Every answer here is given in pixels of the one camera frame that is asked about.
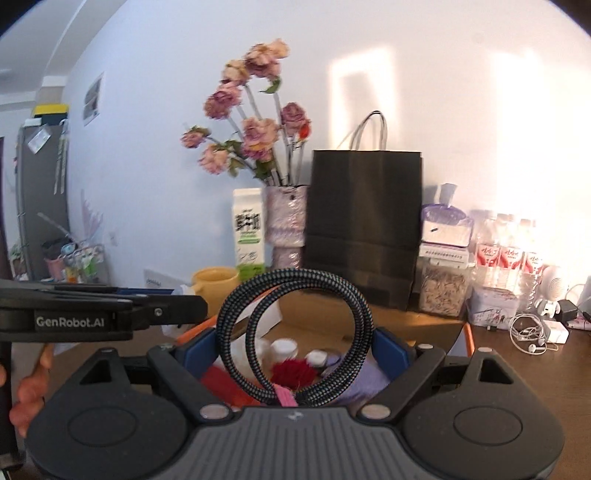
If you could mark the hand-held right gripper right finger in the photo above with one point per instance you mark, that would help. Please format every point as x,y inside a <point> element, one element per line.
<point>392,353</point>

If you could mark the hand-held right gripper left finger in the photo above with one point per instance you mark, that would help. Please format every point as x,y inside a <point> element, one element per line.
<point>201,355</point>

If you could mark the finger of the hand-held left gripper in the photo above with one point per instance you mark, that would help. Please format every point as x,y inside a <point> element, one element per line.
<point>143,292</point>
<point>171,311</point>

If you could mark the purple knitted cloth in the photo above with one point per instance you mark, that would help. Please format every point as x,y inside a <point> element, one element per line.
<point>369,390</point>

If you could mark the white round tin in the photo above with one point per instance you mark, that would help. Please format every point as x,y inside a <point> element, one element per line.
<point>317,358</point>

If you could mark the red cardboard box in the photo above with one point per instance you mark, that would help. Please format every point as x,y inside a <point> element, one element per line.
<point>323,321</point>

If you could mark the white ribbed jar cap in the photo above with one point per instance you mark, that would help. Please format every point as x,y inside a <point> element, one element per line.
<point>285,350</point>

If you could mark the red fabric flower clip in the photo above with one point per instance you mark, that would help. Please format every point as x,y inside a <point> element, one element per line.
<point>295,374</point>

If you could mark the person's left hand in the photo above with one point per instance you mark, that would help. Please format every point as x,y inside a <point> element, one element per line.
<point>32,392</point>

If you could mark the white board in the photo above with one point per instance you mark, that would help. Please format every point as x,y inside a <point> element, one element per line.
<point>159,279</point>

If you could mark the yellow mug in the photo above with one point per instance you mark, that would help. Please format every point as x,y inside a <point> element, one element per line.
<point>214,286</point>

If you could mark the clear jar of seeds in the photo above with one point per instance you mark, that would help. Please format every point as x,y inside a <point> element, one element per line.
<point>443,286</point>

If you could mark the floral wet wipes pack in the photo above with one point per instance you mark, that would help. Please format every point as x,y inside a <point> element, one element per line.
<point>489,309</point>

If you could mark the white green milk carton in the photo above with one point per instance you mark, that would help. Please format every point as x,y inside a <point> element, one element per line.
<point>249,230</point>

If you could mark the grey refrigerator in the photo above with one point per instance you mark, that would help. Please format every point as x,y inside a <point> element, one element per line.
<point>41,194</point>

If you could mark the black paper bag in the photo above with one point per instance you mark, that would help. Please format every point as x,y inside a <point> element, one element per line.
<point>360,221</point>

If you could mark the purple tissue pack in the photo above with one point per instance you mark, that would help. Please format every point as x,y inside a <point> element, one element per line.
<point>445,226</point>

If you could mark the white earphones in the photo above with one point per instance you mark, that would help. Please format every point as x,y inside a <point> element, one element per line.
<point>531,347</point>

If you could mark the pack of water bottles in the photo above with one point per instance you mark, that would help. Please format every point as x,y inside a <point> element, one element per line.
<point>503,258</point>

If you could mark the mottled pink vase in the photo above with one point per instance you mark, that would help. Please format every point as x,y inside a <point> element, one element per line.
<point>286,217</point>

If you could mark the small white robot figure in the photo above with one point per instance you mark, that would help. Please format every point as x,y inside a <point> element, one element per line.
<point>545,308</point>

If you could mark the white power adapter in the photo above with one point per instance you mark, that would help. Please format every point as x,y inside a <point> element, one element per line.
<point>554,332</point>

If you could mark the white round speaker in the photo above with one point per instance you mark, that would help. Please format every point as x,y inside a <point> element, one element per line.
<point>554,281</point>

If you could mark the black power adapter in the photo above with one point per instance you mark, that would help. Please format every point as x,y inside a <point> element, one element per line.
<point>567,311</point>

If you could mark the dried pink rose bouquet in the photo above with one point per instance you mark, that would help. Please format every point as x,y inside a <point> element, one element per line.
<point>254,134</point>

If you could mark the purple wall decal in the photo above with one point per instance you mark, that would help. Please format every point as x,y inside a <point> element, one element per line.
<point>92,217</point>

